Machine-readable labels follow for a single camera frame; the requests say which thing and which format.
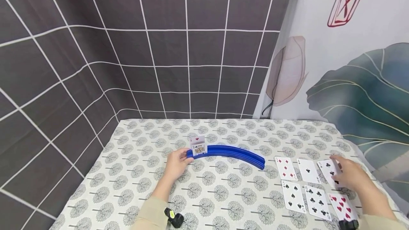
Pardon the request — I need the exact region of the person's right hand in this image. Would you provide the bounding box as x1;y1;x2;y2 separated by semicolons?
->
330;154;374;192

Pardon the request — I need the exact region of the person's left hand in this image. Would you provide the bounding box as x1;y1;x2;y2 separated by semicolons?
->
164;148;195;182

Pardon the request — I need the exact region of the card with few black clubs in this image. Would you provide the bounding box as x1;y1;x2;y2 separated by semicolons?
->
317;159;344;188

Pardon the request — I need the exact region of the blue curved card holder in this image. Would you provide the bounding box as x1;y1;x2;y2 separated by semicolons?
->
186;144;266;170

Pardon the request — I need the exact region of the person's right forearm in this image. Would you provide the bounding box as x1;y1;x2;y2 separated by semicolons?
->
355;178;408;230

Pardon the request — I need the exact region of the person's left forearm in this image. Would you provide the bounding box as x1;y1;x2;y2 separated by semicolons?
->
130;174;175;230

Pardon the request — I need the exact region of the face card with coloured figure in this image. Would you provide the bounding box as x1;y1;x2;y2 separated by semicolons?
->
191;142;208;156

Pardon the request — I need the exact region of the card with many red hearts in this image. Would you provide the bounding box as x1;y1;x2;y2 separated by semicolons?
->
328;193;359;222

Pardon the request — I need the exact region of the card with many black clubs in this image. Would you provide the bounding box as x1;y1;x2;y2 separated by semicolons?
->
304;185;332;221

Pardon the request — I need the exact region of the card with single black club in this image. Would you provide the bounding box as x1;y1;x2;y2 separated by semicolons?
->
297;158;321;184

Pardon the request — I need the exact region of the black wrist band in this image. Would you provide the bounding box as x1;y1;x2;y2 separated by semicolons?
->
339;219;360;230
164;207;185;229

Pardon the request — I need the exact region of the card with black spades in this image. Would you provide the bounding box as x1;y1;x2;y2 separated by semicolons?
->
281;180;307;214

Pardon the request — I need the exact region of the card with red diamonds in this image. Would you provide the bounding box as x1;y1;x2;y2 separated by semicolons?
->
275;157;298;181

